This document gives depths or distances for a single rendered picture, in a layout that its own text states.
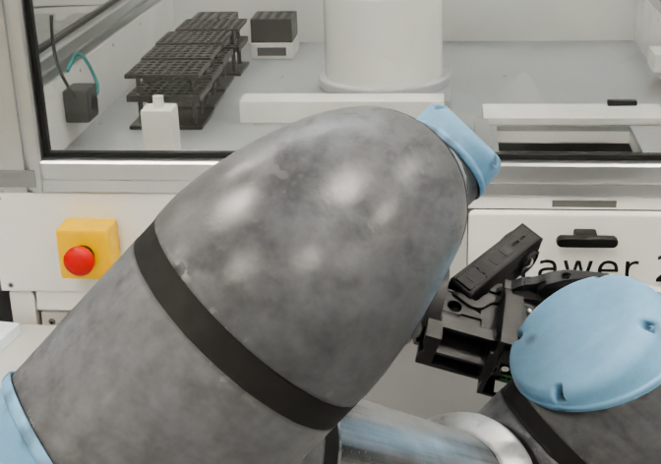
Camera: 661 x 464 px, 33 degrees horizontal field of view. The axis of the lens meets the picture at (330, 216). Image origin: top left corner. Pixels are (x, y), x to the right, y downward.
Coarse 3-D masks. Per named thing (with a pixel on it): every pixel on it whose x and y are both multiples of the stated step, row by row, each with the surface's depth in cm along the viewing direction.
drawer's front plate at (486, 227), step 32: (480, 224) 142; (512, 224) 142; (544, 224) 141; (576, 224) 141; (608, 224) 140; (640, 224) 140; (544, 256) 143; (576, 256) 142; (608, 256) 142; (640, 256) 141
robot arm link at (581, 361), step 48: (576, 288) 82; (624, 288) 79; (528, 336) 82; (576, 336) 78; (624, 336) 75; (528, 384) 78; (576, 384) 75; (624, 384) 74; (528, 432) 78; (576, 432) 77; (624, 432) 76
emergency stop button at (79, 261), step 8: (72, 248) 144; (80, 248) 144; (64, 256) 144; (72, 256) 144; (80, 256) 144; (88, 256) 144; (64, 264) 145; (72, 264) 144; (80, 264) 144; (88, 264) 144; (72, 272) 145; (80, 272) 144; (88, 272) 145
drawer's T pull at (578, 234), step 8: (576, 232) 139; (584, 232) 139; (592, 232) 139; (560, 240) 138; (568, 240) 138; (576, 240) 138; (584, 240) 138; (592, 240) 138; (600, 240) 137; (608, 240) 137; (616, 240) 137
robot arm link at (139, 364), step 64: (128, 256) 46; (64, 320) 47; (128, 320) 43; (192, 320) 42; (64, 384) 44; (128, 384) 43; (192, 384) 42; (256, 384) 42; (0, 448) 45; (64, 448) 43; (128, 448) 43; (192, 448) 43; (256, 448) 44; (320, 448) 51; (384, 448) 60; (448, 448) 68; (512, 448) 76
